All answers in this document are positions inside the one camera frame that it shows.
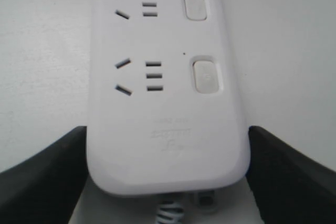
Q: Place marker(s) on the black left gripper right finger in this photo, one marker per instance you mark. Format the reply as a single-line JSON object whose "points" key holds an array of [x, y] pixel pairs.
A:
{"points": [[288, 187]]}

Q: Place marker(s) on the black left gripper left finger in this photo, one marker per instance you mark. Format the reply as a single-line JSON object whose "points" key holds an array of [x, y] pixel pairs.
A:
{"points": [[46, 187]]}

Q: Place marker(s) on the white five-outlet power strip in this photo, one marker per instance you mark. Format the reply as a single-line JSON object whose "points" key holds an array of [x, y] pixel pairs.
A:
{"points": [[164, 111]]}

